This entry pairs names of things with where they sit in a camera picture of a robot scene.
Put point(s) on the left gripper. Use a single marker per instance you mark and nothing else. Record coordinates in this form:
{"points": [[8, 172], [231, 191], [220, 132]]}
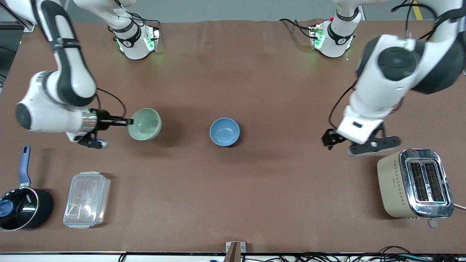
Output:
{"points": [[330, 137]]}

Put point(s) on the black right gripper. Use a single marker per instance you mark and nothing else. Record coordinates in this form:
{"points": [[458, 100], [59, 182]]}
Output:
{"points": [[103, 120]]}

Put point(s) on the green bowl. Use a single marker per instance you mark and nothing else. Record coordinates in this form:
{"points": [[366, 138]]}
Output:
{"points": [[145, 123]]}

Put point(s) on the blue bowl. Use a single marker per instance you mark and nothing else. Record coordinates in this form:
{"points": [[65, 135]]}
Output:
{"points": [[224, 131]]}

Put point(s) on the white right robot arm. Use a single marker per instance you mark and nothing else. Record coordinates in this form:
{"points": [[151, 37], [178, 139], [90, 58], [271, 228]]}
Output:
{"points": [[69, 72]]}

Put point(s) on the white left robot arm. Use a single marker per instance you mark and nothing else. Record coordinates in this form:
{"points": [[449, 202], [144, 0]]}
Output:
{"points": [[386, 91]]}

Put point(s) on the beige chrome toaster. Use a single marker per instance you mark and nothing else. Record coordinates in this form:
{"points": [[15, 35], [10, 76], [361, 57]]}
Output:
{"points": [[397, 185]]}

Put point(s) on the clear plastic food container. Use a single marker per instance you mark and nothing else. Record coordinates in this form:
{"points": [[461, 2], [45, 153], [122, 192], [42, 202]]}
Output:
{"points": [[86, 200]]}

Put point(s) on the green-lit base connector box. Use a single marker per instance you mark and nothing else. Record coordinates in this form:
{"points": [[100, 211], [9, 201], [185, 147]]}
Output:
{"points": [[316, 36], [152, 40]]}

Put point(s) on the brown table mat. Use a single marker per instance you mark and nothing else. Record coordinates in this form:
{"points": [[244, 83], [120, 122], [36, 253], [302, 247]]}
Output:
{"points": [[233, 72]]}

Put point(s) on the glass lid blue knob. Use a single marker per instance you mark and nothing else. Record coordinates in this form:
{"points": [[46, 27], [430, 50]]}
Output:
{"points": [[22, 208]]}

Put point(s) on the aluminium frame profile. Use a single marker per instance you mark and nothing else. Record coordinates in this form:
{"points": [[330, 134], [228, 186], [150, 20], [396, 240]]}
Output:
{"points": [[25, 26]]}

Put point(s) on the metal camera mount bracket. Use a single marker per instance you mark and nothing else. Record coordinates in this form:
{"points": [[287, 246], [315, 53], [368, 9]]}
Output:
{"points": [[229, 247]]}

